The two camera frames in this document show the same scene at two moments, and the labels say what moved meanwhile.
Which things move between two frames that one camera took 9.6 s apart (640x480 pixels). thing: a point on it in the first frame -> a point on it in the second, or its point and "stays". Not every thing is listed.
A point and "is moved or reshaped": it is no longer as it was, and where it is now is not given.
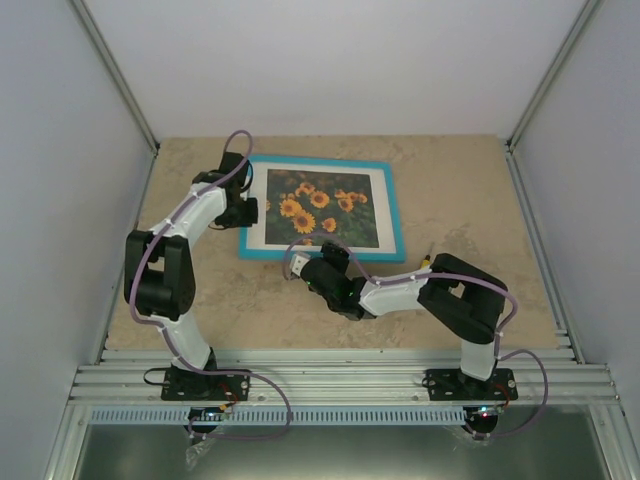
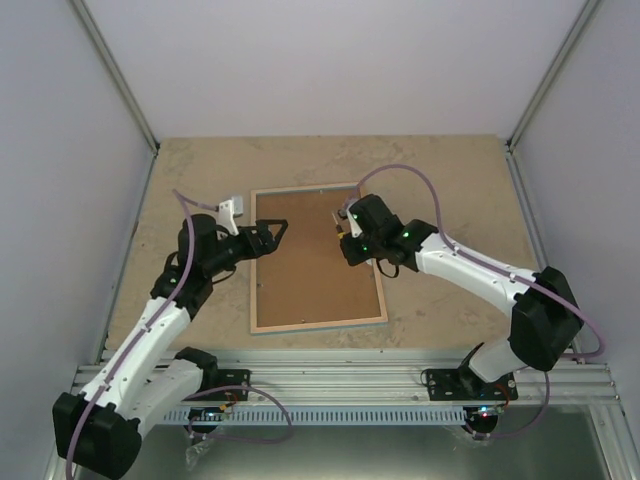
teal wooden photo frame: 390,239 -> 306,282
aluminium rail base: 338,378 stays
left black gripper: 251,217 -> 267,242
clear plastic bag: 195,450 stays
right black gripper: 335,255 -> 353,256
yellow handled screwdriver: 427,260 is moved or reshaped
